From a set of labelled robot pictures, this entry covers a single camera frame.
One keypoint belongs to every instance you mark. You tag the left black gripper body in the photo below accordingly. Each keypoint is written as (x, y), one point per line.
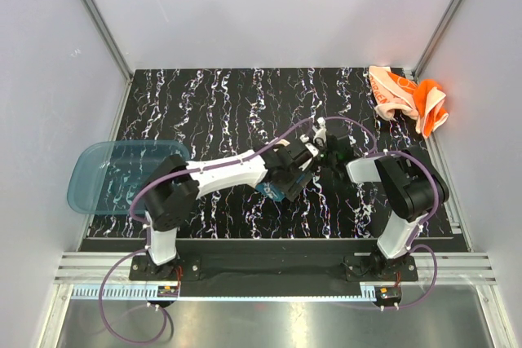
(297, 182)

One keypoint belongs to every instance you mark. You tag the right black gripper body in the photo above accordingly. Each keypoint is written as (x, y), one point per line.
(331, 159)

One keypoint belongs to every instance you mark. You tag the teal and cream Doraemon towel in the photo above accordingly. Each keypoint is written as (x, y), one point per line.
(289, 190)

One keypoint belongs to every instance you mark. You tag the orange and cream Doraemon towel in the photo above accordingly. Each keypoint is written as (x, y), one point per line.
(423, 102)

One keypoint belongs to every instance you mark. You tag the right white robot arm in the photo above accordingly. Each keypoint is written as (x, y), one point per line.
(414, 190)

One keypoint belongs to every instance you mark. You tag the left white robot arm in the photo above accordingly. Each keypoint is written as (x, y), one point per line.
(171, 191)

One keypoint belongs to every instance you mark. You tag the right small circuit board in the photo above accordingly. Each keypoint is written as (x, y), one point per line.
(392, 294)

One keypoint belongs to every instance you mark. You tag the small circuit board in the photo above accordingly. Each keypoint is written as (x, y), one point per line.
(168, 291)
(392, 294)

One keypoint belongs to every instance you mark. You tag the left small circuit board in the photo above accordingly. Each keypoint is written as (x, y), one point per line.
(168, 291)

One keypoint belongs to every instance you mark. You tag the translucent blue plastic tray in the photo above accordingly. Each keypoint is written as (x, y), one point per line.
(108, 175)

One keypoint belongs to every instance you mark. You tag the slotted white cable duct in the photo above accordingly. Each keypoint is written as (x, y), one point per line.
(190, 293)

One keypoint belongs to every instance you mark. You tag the aluminium frame rail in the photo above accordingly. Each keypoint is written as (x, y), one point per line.
(451, 268)

